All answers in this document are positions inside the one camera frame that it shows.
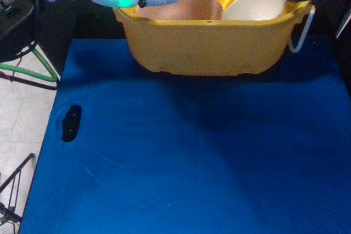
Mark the large pink bowl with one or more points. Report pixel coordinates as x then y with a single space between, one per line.
186 6

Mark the black equipment box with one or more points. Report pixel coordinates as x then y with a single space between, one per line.
13 12

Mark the yellow plastic tub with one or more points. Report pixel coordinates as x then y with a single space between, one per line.
205 47

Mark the small grey bowl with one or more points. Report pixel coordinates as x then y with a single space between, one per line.
255 6

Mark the white slanted bar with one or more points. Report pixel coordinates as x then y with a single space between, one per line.
346 21

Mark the black tripod stand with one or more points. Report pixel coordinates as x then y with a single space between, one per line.
16 172

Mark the blue table cover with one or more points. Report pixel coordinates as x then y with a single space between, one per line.
192 162

